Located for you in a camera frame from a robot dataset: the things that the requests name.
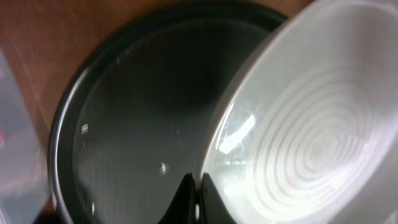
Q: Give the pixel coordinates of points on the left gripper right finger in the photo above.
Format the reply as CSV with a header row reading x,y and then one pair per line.
x,y
211,207

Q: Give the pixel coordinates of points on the round black serving tray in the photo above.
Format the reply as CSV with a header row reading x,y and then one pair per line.
x,y
132,121

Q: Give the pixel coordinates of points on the light grey plate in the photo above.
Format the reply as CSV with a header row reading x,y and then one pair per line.
x,y
306,132

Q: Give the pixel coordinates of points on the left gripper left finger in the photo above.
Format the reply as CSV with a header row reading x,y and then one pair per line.
x,y
182,207

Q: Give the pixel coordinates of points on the clear plastic bin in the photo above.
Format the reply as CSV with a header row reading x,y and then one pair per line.
x,y
24,183

